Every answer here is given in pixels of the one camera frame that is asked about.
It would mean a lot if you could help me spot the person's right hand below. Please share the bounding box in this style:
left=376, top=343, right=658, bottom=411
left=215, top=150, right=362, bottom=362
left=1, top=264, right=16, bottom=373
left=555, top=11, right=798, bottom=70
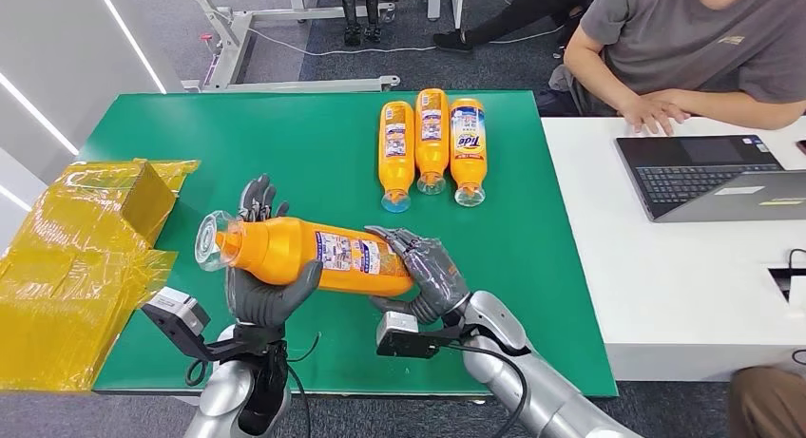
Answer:
left=619, top=95, right=692, bottom=138

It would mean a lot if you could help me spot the yellow taped cardboard box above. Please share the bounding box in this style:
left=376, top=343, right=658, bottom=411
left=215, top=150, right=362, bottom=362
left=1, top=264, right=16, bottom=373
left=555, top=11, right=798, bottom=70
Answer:
left=0, top=159, right=202, bottom=392

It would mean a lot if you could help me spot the white desk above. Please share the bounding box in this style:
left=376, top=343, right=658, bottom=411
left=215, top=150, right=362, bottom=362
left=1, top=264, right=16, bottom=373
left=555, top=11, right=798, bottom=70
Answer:
left=541, top=115, right=806, bottom=384

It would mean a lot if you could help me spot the orange detergent bottle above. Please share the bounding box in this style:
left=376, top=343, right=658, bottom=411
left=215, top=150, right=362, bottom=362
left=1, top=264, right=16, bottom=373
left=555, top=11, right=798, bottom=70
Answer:
left=415, top=88, right=451, bottom=196
left=378, top=101, right=417, bottom=214
left=193, top=210, right=417, bottom=298
left=449, top=98, right=488, bottom=208

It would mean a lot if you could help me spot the person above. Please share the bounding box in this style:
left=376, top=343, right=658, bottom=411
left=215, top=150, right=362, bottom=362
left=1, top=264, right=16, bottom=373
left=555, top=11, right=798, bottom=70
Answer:
left=432, top=0, right=607, bottom=53
left=562, top=0, right=806, bottom=138

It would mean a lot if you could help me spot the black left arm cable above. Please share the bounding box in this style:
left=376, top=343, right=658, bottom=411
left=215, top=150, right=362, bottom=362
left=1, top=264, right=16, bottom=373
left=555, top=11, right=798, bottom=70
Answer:
left=286, top=332, right=323, bottom=438

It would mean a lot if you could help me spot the white metal gantry frame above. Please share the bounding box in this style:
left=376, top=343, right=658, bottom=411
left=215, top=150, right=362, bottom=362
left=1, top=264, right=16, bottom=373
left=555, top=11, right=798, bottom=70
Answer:
left=176, top=0, right=402, bottom=95

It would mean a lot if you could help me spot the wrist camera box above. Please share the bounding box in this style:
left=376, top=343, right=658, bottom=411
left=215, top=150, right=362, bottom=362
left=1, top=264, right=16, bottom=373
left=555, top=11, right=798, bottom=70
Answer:
left=140, top=287, right=212, bottom=361
left=375, top=311, right=445, bottom=361

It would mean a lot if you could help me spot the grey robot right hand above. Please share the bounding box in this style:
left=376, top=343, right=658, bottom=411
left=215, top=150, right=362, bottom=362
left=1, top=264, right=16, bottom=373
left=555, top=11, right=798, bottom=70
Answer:
left=365, top=225, right=472, bottom=327

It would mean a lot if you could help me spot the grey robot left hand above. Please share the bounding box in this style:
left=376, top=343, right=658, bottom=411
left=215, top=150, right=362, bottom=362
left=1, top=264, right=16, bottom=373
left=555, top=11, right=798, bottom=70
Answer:
left=225, top=173, right=323, bottom=328

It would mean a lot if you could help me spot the white floor cable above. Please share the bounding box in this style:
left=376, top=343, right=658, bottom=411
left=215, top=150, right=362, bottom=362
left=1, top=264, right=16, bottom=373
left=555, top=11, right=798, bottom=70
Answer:
left=248, top=22, right=565, bottom=59

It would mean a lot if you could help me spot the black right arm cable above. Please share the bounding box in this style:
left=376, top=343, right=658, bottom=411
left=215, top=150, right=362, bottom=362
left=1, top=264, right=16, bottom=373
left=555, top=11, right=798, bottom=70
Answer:
left=440, top=339, right=531, bottom=438

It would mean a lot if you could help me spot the green table mat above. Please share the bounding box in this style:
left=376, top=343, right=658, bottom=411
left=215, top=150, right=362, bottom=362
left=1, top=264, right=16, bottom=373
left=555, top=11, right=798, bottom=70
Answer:
left=78, top=90, right=620, bottom=399

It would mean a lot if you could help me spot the person's leg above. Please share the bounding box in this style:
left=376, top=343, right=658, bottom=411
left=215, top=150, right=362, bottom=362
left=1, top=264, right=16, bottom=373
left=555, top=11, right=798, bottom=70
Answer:
left=730, top=366, right=806, bottom=438

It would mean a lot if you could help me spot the white desk frame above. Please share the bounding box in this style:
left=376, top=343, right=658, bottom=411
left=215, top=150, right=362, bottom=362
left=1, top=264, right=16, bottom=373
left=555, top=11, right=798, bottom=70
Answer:
left=286, top=0, right=468, bottom=31

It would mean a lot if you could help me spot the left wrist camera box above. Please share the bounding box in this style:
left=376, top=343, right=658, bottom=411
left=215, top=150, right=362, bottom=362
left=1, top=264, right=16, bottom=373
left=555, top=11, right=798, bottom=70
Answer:
left=140, top=287, right=212, bottom=361

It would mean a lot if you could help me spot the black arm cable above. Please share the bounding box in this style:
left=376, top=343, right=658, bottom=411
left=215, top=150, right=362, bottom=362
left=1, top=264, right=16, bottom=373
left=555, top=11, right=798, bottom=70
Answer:
left=286, top=332, right=323, bottom=438
left=440, top=339, right=531, bottom=438

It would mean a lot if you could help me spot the grey laptop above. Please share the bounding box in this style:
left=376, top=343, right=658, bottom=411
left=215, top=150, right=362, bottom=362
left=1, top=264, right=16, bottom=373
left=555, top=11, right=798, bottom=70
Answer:
left=615, top=134, right=806, bottom=224

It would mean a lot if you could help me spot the orange detergent bottle, blue liquid cap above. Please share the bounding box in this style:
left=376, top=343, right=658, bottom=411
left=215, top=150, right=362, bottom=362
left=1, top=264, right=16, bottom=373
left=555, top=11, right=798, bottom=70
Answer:
left=378, top=101, right=417, bottom=214

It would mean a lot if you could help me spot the orange detergent bottle, Tide logo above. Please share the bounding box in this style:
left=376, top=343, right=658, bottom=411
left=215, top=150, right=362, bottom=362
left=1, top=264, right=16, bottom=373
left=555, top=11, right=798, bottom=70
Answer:
left=449, top=98, right=488, bottom=208

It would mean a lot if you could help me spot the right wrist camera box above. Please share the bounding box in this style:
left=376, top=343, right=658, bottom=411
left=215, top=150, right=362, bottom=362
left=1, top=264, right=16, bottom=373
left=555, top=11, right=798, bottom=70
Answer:
left=375, top=311, right=445, bottom=361

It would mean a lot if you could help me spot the orange detergent bottle, clear cap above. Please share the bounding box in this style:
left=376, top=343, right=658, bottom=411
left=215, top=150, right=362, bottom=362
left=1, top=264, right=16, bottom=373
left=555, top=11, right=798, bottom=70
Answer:
left=415, top=88, right=451, bottom=196

